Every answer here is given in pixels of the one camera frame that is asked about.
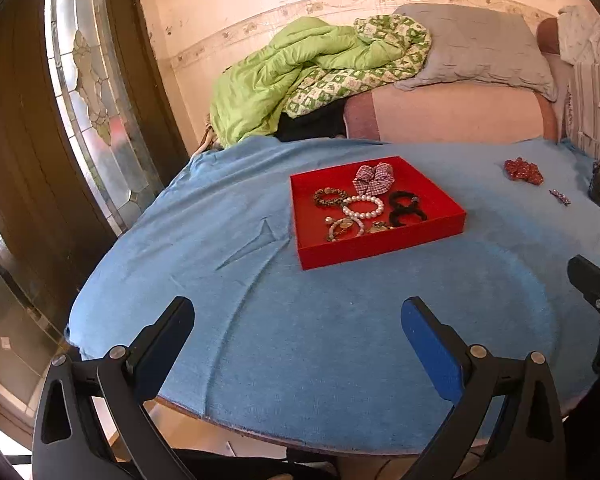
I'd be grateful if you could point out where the leopard bead bracelet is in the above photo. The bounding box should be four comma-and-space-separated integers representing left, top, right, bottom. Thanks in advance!
313, 187, 348, 207

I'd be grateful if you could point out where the pink sofa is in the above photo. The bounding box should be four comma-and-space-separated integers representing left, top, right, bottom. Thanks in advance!
342, 17, 573, 145

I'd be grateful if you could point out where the grey pillow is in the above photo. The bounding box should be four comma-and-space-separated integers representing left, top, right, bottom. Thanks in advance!
392, 4, 558, 102

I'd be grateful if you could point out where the black hair tie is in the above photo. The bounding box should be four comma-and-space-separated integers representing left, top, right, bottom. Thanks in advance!
387, 191, 427, 226

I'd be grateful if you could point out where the green quilt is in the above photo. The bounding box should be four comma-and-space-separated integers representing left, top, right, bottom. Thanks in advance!
209, 14, 432, 148

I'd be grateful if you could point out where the red tray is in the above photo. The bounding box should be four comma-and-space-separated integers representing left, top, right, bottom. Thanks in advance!
289, 155, 468, 272

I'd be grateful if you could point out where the blue tablecloth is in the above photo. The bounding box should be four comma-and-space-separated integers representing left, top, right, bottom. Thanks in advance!
65, 137, 600, 456

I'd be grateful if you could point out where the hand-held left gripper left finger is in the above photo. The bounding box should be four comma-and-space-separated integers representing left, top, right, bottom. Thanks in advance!
31, 296, 196, 480

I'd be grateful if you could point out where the wooden door stained glass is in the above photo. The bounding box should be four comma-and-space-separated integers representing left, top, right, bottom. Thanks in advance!
0, 0, 191, 436

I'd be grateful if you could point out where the white floral cloth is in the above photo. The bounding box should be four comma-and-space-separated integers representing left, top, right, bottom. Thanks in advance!
557, 5, 600, 66

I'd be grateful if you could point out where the black cloth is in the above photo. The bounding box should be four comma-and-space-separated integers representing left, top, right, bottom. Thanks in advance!
276, 100, 348, 143

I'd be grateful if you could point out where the white pearl bracelet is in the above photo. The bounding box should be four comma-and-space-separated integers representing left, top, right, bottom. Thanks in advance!
341, 195, 385, 221

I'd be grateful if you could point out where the mixed bead bracelet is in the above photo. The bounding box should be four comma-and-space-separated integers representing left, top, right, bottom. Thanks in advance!
325, 217, 366, 243

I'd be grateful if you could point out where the plaid fabric scrunchie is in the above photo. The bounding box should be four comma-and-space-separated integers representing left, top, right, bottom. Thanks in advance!
352, 161, 397, 196

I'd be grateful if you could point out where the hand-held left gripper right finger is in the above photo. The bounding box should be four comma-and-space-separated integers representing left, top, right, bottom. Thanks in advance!
400, 296, 567, 480

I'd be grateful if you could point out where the red polka dot scrunchie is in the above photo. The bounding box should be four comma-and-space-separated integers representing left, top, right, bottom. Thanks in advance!
504, 157, 544, 183

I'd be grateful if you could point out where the striped floral blanket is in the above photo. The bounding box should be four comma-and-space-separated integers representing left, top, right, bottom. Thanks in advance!
562, 62, 600, 161

